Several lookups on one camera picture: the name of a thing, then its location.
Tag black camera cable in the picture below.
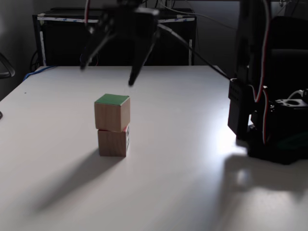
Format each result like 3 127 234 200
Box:
155 23 231 80

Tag wooden cube with green face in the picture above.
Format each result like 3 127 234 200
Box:
94 93 131 133

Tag wooden cube red blue faces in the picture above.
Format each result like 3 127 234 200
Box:
97 124 131 157

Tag black shelf cabinet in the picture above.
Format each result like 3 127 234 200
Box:
32 8 198 67

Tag black office chair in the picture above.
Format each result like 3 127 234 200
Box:
269 15 308 97

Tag blue cable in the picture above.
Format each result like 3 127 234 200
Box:
23 65 57 81

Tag black chair armrest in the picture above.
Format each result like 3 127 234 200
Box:
0 51 16 79

